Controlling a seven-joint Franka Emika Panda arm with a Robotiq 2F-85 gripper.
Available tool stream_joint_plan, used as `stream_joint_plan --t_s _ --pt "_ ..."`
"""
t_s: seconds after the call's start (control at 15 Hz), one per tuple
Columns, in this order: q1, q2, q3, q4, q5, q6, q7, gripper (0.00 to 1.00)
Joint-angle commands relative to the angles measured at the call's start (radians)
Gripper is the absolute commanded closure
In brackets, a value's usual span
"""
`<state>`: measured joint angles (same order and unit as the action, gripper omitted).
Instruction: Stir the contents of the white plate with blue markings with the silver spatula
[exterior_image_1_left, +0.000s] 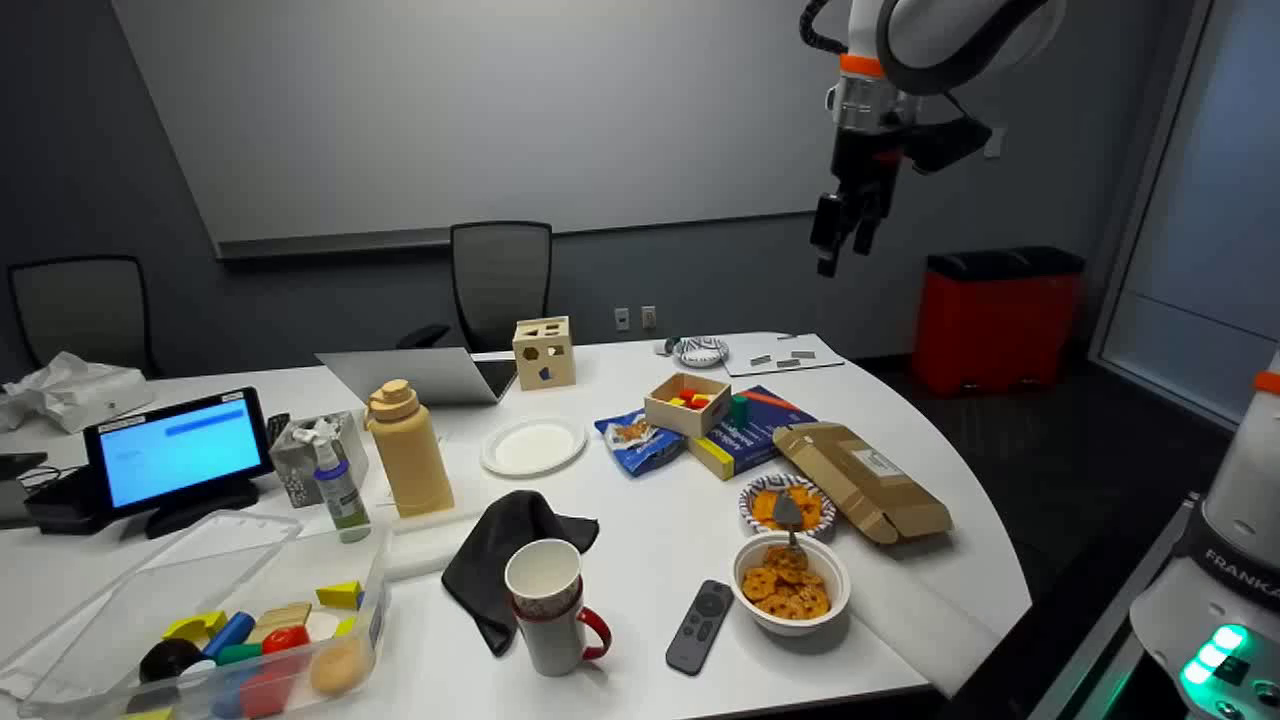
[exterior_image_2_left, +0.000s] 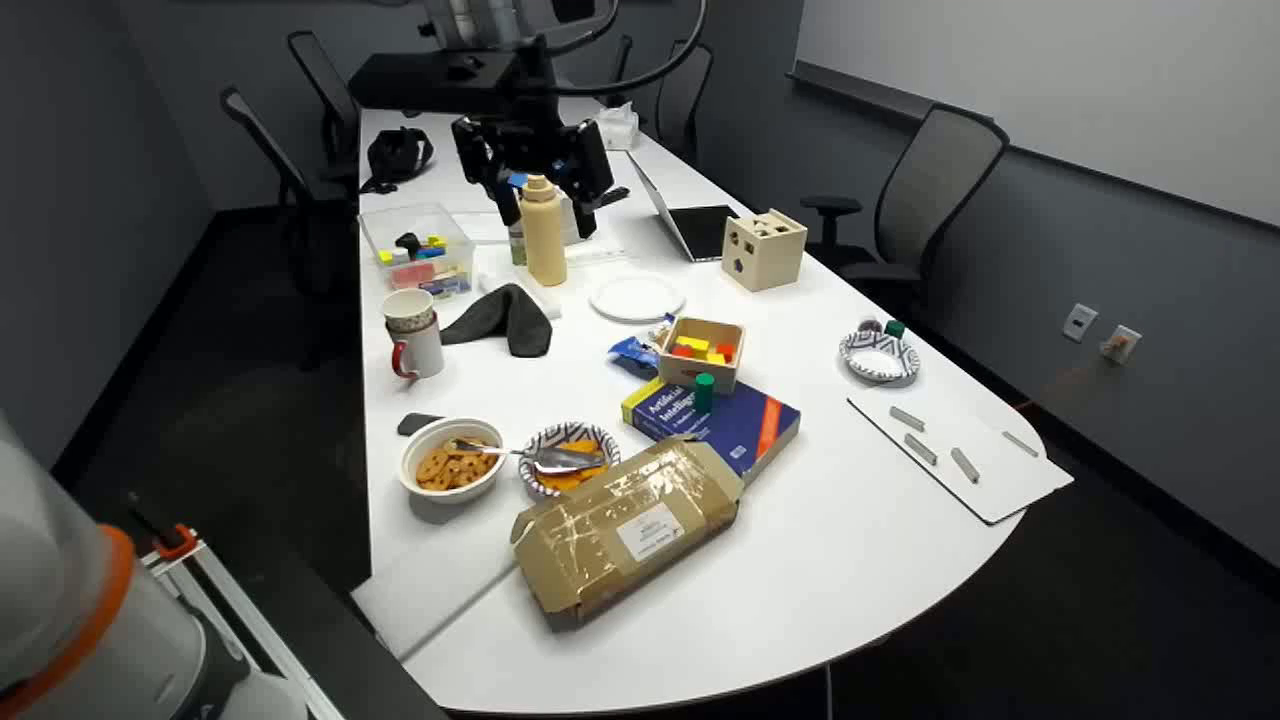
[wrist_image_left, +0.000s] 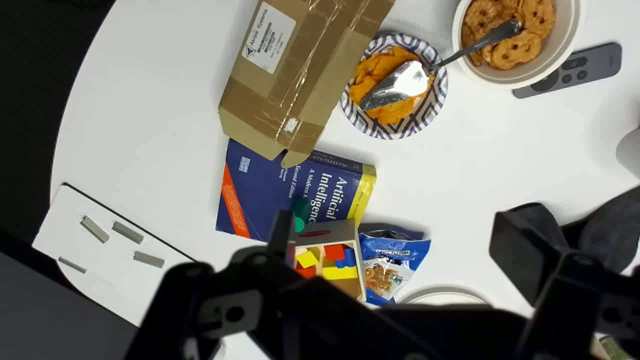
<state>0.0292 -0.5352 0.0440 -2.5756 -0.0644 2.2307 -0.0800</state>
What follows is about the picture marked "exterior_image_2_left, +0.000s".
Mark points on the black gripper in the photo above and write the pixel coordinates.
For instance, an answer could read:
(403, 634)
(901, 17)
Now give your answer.
(523, 133)

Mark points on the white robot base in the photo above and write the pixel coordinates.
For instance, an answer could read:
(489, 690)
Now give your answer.
(99, 628)

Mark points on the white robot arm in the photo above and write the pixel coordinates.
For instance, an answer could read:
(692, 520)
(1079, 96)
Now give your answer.
(493, 72)

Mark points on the white plate with blue markings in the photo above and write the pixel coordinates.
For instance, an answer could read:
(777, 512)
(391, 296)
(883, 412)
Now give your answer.
(571, 439)

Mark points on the cream plastic bottle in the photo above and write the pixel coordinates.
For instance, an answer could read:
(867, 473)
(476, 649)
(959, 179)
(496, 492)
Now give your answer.
(545, 228)

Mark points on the crumpled white plastic bag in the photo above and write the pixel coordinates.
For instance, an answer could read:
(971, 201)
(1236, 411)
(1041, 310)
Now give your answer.
(616, 127)

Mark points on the black headphones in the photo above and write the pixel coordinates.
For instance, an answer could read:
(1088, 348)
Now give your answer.
(392, 158)

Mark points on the black cloth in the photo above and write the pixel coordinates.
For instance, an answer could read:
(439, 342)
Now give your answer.
(507, 314)

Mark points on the grey laptop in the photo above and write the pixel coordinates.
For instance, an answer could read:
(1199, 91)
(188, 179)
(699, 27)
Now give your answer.
(692, 228)

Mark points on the white round lid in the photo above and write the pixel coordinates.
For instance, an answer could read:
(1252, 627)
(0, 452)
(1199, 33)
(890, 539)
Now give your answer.
(637, 301)

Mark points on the black office chair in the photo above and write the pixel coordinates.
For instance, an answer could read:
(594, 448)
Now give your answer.
(292, 198)

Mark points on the blue snack packet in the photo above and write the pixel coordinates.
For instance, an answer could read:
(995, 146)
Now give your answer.
(634, 358)

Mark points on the wooden shape sorter cube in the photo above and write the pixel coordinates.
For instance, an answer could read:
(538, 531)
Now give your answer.
(762, 251)

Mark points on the small wooden block tray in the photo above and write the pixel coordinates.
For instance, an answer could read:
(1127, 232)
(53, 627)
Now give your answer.
(692, 345)

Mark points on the black remote control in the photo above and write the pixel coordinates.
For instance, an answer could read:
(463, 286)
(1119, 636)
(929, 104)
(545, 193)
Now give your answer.
(413, 422)

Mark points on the green wooden block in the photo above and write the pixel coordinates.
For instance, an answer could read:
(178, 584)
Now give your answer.
(702, 389)

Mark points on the white bowl of chips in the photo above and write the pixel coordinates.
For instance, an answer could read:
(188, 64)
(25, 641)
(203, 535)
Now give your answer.
(449, 462)

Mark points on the blue book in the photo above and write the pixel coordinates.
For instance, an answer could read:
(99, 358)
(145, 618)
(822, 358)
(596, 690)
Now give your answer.
(744, 427)

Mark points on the grey office chair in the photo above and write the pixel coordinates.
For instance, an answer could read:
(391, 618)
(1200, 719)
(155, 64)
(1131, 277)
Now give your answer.
(934, 179)

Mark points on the white mug red handle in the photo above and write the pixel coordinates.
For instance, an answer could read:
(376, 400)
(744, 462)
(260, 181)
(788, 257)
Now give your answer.
(413, 333)

